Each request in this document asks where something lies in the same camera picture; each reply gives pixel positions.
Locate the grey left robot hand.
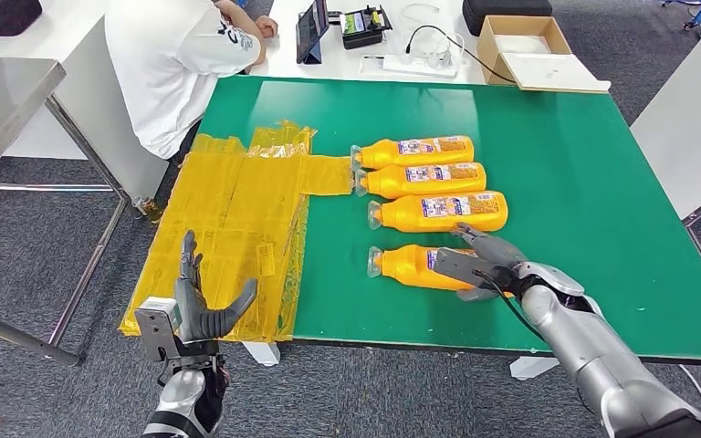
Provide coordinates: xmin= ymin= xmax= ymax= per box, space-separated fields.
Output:
xmin=173 ymin=229 xmax=259 ymax=345

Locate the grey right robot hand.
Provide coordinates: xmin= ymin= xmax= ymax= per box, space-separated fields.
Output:
xmin=450 ymin=222 xmax=531 ymax=303

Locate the orange bottle with clear cap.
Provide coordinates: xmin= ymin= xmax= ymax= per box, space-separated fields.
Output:
xmin=350 ymin=135 xmax=476 ymax=172
xmin=355 ymin=162 xmax=489 ymax=202
xmin=367 ymin=191 xmax=509 ymax=235
xmin=366 ymin=244 xmax=512 ymax=298

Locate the white table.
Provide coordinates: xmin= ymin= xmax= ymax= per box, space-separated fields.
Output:
xmin=246 ymin=0 xmax=491 ymax=86
xmin=628 ymin=8 xmax=701 ymax=318
xmin=0 ymin=0 xmax=172 ymax=202

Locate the black tablet on stand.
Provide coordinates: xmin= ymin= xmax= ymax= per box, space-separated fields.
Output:
xmin=296 ymin=0 xmax=331 ymax=66

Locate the black handheld device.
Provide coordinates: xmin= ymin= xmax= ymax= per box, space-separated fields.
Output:
xmin=339 ymin=5 xmax=394 ymax=51

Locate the green topped table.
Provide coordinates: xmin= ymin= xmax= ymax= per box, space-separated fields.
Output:
xmin=119 ymin=73 xmax=701 ymax=382

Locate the yellow plastic film sheet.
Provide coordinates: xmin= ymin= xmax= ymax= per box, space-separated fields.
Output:
xmin=119 ymin=120 xmax=355 ymax=344

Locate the person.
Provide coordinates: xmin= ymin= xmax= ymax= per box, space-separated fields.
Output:
xmin=104 ymin=0 xmax=280 ymax=162

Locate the white power strip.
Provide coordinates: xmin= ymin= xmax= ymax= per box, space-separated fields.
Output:
xmin=361 ymin=51 xmax=459 ymax=79

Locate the open cardboard box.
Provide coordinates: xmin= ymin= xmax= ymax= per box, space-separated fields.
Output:
xmin=477 ymin=15 xmax=612 ymax=95

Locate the black case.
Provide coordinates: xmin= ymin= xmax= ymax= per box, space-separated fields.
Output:
xmin=462 ymin=0 xmax=554 ymax=37

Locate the black bag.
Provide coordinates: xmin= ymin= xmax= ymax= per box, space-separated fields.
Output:
xmin=0 ymin=0 xmax=43 ymax=46

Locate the steel table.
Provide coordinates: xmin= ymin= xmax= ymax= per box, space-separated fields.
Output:
xmin=0 ymin=56 xmax=132 ymax=368

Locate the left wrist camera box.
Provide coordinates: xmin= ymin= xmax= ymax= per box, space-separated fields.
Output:
xmin=134 ymin=296 xmax=183 ymax=364

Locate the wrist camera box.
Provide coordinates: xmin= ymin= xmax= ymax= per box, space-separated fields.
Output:
xmin=134 ymin=296 xmax=183 ymax=364
xmin=432 ymin=245 xmax=492 ymax=291

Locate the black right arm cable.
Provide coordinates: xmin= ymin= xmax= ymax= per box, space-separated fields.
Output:
xmin=474 ymin=270 xmax=547 ymax=341

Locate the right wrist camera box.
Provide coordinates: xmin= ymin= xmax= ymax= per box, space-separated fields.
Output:
xmin=432 ymin=245 xmax=492 ymax=291

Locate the black power cable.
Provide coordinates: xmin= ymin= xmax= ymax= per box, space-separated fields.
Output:
xmin=404 ymin=24 xmax=518 ymax=86

